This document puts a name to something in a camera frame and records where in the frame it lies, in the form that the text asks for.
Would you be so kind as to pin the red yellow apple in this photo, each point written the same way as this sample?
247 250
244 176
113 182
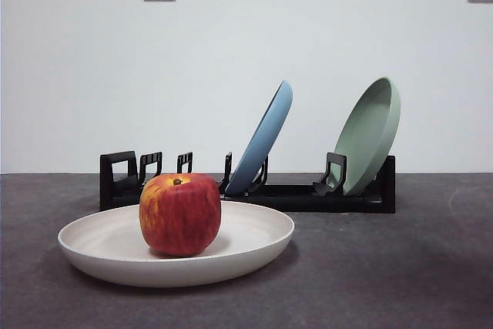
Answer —
181 217

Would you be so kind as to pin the cream yellow plate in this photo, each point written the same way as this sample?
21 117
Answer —
250 244

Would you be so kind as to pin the blue plate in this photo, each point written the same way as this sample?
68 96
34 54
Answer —
262 140

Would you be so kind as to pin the black plate rack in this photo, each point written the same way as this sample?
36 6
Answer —
300 200

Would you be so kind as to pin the green plate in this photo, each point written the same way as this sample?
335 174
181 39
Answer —
369 132

